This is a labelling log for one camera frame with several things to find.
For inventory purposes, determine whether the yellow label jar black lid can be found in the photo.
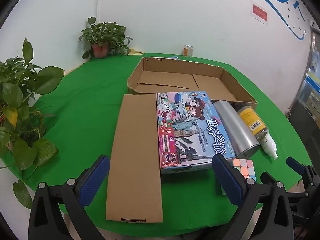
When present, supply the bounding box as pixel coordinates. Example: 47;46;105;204
234;104;270;143

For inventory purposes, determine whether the glass door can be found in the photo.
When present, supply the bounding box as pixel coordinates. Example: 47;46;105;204
287;17;320;130

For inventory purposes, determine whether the colourful board game box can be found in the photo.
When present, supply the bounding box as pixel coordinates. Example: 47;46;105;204
156;91;234;175

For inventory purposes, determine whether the red wall notice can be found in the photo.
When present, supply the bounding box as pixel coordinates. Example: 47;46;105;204
251;2;270;25

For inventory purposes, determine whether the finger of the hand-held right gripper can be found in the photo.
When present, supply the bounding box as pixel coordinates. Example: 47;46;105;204
260;171;278;184
286;156;313;180

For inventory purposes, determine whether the large leafy potted plant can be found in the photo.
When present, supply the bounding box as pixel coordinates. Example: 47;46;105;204
0;37;65;209

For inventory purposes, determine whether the small potted plant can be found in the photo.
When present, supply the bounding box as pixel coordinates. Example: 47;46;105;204
79;17;134;60

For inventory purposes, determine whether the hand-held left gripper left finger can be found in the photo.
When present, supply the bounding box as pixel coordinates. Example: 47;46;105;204
28;154;110;240

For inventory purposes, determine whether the silver metal can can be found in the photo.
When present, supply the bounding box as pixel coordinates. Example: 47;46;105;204
213;100;260;158

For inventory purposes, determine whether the blue wall decal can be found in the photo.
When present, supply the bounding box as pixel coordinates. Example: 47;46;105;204
215;0;307;40

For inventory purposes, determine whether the pastel puzzle cube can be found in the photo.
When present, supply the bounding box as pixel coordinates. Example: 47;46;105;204
221;158;254;195

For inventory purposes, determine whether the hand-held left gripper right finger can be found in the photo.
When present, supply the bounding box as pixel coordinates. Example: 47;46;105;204
211;153;294;240

